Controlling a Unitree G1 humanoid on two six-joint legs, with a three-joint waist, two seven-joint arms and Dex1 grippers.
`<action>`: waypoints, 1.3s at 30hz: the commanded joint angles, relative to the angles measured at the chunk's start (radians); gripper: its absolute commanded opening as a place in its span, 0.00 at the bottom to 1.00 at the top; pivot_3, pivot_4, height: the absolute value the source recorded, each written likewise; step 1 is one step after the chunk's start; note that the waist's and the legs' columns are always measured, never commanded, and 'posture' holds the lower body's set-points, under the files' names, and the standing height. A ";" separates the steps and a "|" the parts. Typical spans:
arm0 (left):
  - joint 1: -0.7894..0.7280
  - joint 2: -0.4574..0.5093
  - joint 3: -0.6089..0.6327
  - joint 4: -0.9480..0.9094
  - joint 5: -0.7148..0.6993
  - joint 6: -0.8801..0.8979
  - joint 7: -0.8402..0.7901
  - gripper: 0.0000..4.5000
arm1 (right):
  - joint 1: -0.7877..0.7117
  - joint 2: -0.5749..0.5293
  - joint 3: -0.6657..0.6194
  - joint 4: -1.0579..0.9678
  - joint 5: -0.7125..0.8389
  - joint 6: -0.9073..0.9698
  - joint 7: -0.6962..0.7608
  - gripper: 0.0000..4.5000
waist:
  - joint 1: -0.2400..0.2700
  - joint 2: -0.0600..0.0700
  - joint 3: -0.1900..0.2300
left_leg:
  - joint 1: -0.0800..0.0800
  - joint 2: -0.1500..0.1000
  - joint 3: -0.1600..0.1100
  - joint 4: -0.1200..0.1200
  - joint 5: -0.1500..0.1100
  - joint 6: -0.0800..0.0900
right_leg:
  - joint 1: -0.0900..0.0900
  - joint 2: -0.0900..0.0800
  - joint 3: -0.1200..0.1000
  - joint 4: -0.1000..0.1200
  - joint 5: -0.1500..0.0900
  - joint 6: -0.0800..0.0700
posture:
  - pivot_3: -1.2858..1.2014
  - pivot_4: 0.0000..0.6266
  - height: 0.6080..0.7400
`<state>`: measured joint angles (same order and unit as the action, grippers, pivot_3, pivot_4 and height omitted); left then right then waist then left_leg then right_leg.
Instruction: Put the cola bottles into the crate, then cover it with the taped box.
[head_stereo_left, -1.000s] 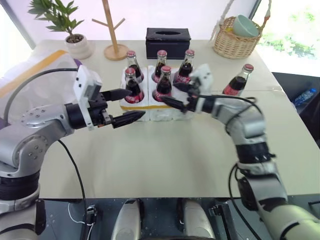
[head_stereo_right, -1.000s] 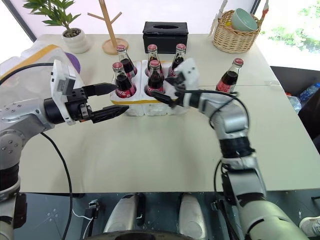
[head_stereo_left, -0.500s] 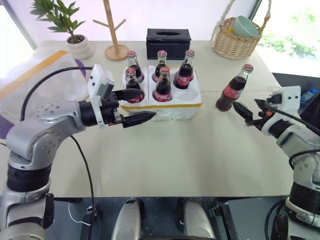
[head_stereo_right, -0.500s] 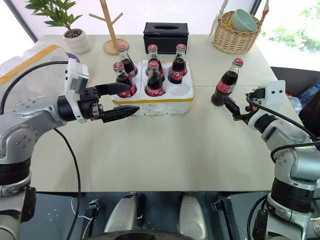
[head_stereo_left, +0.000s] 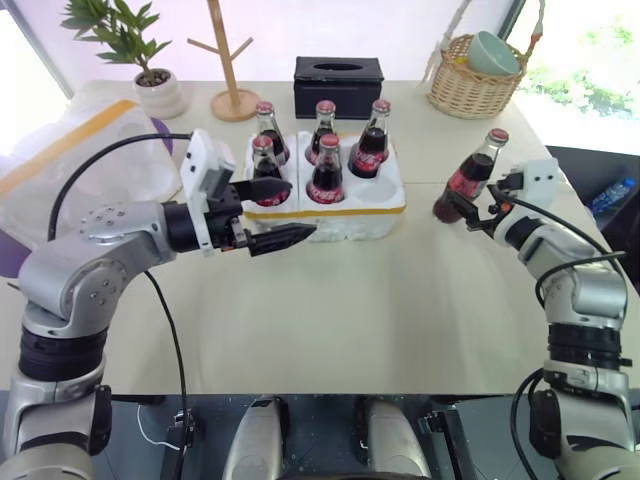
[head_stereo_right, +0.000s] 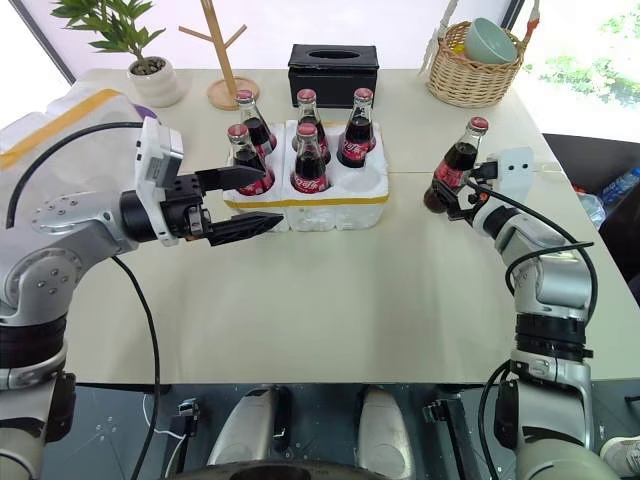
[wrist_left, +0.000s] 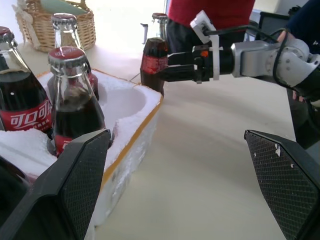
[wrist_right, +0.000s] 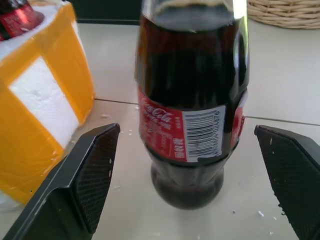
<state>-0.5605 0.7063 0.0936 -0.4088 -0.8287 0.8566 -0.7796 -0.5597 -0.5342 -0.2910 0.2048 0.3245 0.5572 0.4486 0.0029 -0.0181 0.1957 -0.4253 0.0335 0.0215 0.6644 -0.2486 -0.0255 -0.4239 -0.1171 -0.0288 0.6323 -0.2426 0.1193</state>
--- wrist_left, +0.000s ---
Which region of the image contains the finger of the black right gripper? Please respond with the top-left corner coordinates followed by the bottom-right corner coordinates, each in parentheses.
top-left (159, 64), bottom-right (197, 83)
top-left (166, 50), bottom-right (195, 68)

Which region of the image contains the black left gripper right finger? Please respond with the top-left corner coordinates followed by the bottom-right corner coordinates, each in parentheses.
top-left (243, 129), bottom-right (320, 240)

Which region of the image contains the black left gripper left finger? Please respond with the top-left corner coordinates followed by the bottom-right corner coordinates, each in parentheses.
top-left (0, 128), bottom-right (112, 240)

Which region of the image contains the glass cola bottle red label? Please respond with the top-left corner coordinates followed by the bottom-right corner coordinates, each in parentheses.
top-left (139, 37), bottom-right (170, 97)

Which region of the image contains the white foam crate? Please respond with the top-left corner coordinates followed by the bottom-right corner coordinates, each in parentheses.
top-left (0, 70), bottom-right (165, 229)

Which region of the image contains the cola bottle with large label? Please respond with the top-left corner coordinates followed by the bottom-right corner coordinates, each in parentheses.
top-left (0, 26), bottom-right (54, 133)

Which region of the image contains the person in red top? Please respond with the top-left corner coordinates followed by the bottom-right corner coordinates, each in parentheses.
top-left (165, 0), bottom-right (256, 55)

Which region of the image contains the dark robot body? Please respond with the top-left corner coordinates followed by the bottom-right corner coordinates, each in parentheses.
top-left (287, 71), bottom-right (320, 151)

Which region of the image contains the dark grey chair back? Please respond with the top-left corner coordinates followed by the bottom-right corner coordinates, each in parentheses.
top-left (249, 8), bottom-right (291, 44)

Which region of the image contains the person in dark blue top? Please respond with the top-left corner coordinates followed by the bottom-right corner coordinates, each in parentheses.
top-left (277, 0), bottom-right (320, 55)

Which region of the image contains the wicker basket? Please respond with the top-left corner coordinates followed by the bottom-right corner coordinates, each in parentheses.
top-left (12, 0), bottom-right (97, 53)

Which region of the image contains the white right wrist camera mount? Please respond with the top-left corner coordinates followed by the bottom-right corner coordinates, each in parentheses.
top-left (189, 10), bottom-right (224, 81)

